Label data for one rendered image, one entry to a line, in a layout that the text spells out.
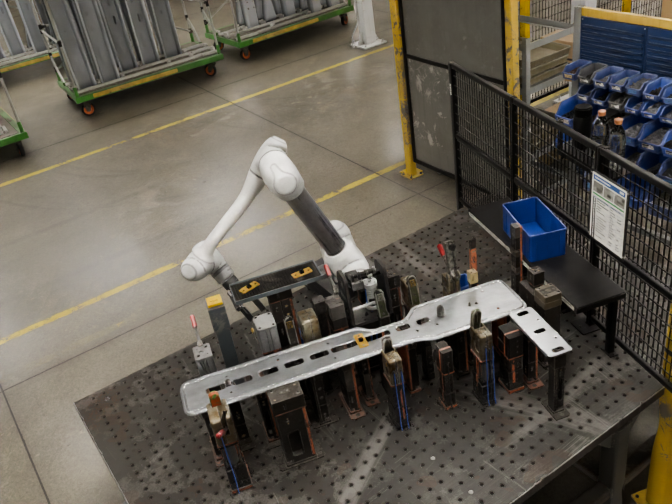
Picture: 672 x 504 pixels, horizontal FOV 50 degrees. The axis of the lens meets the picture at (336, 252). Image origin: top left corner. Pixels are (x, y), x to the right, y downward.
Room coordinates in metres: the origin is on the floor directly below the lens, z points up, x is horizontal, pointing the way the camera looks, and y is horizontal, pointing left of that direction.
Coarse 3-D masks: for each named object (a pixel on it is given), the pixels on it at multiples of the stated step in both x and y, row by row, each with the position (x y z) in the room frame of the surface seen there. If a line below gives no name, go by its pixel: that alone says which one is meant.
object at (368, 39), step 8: (360, 0) 9.37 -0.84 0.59; (368, 0) 9.40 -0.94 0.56; (360, 8) 9.39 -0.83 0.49; (368, 8) 9.39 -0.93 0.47; (360, 16) 9.41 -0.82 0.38; (368, 16) 9.39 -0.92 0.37; (360, 24) 9.43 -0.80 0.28; (368, 24) 9.38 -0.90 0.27; (360, 32) 9.45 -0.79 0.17; (368, 32) 9.37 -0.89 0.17; (352, 40) 9.38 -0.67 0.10; (360, 40) 9.40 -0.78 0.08; (368, 40) 9.37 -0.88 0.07; (376, 40) 9.49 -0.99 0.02; (384, 40) 9.43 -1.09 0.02; (368, 48) 9.24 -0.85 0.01
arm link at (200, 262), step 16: (256, 176) 2.83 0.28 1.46; (240, 192) 2.87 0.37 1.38; (256, 192) 2.84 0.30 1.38; (240, 208) 2.81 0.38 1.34; (224, 224) 2.75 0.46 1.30; (208, 240) 2.70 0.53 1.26; (192, 256) 2.67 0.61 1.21; (208, 256) 2.67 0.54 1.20; (192, 272) 2.61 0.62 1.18; (208, 272) 2.68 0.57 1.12
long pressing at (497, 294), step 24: (480, 288) 2.39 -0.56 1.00; (504, 288) 2.36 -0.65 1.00; (408, 312) 2.31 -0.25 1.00; (432, 312) 2.29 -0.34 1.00; (456, 312) 2.26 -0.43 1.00; (504, 312) 2.21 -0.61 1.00; (336, 336) 2.24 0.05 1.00; (408, 336) 2.16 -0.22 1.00; (432, 336) 2.14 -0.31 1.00; (264, 360) 2.17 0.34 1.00; (288, 360) 2.14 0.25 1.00; (312, 360) 2.12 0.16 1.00; (336, 360) 2.09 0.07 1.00; (360, 360) 2.08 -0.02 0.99; (192, 384) 2.10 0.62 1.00; (216, 384) 2.07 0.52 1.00; (240, 384) 2.05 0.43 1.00; (264, 384) 2.03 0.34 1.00; (192, 408) 1.97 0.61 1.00
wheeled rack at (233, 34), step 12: (228, 0) 10.53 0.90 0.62; (348, 0) 10.50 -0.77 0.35; (204, 12) 10.30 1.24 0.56; (216, 12) 10.41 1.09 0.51; (300, 12) 10.44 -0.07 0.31; (324, 12) 10.34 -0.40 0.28; (336, 12) 10.35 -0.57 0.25; (204, 24) 10.35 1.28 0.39; (264, 24) 10.13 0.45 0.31; (276, 24) 9.99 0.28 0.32; (288, 24) 10.02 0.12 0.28; (300, 24) 10.02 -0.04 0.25; (216, 36) 10.06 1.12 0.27; (228, 36) 9.83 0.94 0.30; (240, 36) 9.79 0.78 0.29; (252, 36) 9.72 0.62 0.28; (264, 36) 9.72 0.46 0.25; (240, 48) 9.67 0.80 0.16
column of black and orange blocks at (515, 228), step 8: (512, 224) 2.52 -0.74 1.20; (520, 224) 2.51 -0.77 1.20; (512, 232) 2.51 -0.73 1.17; (520, 232) 2.50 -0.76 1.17; (512, 240) 2.52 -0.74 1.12; (520, 240) 2.50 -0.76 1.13; (512, 248) 2.53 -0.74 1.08; (520, 248) 2.50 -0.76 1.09; (512, 256) 2.52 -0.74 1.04; (520, 256) 2.50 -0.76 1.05; (512, 264) 2.52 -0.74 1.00; (520, 264) 2.50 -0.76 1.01; (512, 272) 2.52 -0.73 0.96; (520, 272) 2.50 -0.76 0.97; (512, 280) 2.52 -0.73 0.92; (520, 280) 2.50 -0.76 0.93; (512, 288) 2.52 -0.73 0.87; (520, 312) 2.50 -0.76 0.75
